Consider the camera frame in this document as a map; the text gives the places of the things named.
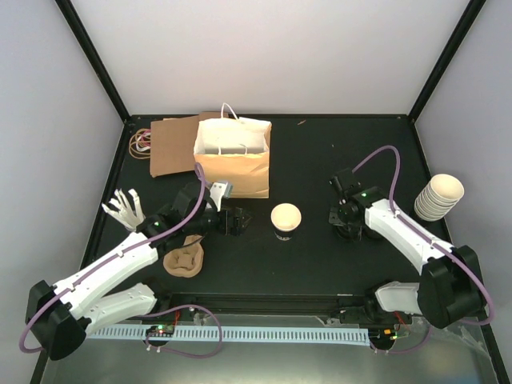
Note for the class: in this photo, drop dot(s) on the black frame post right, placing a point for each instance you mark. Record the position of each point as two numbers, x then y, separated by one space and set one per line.
463 26

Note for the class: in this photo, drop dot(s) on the white slotted cable duct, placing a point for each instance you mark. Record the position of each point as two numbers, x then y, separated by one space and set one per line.
250 334

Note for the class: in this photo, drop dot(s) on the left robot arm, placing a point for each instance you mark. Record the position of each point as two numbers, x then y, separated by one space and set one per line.
62 315

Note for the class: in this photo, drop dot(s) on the black frame post left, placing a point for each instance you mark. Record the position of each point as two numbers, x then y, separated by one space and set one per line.
82 37

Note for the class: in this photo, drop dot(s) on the yellow paper takeout bag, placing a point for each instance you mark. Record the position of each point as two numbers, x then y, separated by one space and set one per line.
232 148

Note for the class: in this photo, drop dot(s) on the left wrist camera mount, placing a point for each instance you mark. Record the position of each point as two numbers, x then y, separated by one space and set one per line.
219 191

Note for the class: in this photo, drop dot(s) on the cup of wrapped straws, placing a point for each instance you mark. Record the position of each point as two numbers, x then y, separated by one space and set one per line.
125 209

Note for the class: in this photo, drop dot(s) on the stack of paper cups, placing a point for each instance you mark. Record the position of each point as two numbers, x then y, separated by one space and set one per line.
438 197

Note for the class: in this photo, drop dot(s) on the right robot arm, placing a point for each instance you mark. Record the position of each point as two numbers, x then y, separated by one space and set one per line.
449 285

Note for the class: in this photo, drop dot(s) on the black frame post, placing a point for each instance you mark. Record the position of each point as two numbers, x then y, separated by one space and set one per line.
82 37
463 26

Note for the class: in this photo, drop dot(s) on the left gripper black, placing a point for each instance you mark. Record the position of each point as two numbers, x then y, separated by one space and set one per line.
244 226

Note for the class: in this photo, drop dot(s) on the cardboard cup carrier stack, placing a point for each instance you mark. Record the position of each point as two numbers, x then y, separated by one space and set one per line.
185 261

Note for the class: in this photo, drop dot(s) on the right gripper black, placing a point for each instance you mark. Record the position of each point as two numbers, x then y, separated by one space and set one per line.
333 216

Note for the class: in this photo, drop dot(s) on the brown flat paper bag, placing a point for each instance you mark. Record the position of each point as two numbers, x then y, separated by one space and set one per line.
168 145

